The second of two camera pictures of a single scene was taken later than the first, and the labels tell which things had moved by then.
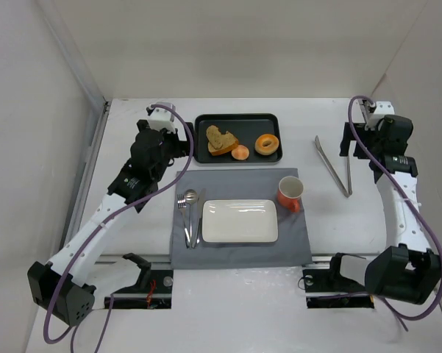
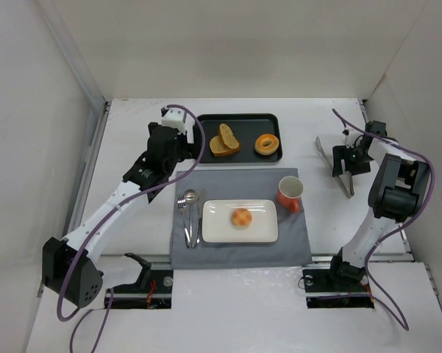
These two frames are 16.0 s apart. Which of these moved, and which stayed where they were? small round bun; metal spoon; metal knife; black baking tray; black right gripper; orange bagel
Moved: small round bun; black right gripper
Stayed: black baking tray; metal knife; orange bagel; metal spoon
